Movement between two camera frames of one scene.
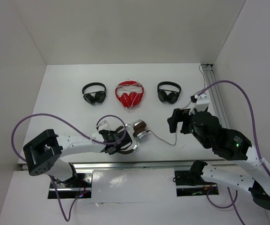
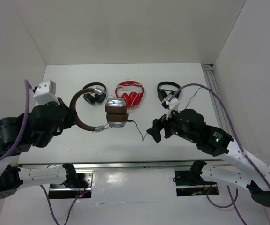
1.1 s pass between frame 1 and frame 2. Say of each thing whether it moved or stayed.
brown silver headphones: moved
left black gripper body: moved
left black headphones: stayed
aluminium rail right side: stayed
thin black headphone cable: moved
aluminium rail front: stayed
